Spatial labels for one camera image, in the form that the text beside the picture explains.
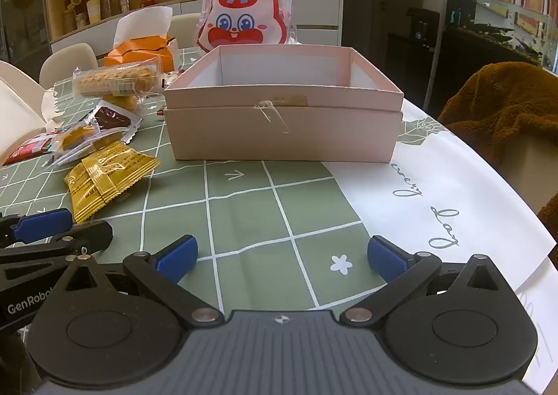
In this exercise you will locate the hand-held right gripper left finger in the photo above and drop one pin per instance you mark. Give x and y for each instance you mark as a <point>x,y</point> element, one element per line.
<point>176,257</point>

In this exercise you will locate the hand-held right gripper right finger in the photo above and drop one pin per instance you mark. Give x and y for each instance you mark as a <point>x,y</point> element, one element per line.
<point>386,257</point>

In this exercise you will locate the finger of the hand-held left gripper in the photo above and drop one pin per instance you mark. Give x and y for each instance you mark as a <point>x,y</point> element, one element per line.
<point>93,236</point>
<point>41,225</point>

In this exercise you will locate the yellow snack packet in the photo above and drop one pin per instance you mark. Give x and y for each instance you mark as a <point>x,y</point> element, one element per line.
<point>107,177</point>

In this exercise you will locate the red snack packet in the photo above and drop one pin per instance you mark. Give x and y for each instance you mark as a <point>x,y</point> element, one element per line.
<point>30,146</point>

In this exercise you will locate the small yellow cake packet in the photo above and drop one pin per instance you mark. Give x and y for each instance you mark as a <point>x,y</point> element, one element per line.
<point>74,137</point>

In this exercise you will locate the brown snack packet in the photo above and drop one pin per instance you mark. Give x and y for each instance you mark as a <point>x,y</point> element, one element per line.
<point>111,118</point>

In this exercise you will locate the pink cardboard box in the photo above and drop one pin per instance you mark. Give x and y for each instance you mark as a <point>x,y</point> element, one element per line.
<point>283,137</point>

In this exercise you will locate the long bread packet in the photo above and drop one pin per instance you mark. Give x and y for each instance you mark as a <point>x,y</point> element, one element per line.
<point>115,78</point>

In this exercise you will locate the green checked tablecloth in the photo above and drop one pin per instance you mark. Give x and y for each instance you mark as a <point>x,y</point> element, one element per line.
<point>261,212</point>

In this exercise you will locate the white chair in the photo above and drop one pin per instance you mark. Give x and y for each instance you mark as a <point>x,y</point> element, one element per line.
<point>17,76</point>
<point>185,31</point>
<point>65,61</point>

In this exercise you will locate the brown fleece coat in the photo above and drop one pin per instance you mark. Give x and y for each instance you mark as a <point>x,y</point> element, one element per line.
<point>492,107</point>

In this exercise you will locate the orange tissue box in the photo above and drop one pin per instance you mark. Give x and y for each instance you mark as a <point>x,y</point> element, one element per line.
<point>139,52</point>

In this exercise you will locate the white tissue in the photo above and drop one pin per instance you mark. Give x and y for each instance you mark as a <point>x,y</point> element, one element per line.
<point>141,24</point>

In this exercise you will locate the black water dispenser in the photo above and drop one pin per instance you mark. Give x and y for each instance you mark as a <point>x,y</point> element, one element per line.
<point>420,28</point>

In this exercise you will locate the glass fish tank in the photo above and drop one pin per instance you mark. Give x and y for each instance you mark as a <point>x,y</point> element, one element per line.
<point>492,24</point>

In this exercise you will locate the red rabbit face bag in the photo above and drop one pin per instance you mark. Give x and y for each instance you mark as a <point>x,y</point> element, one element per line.
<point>244,7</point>

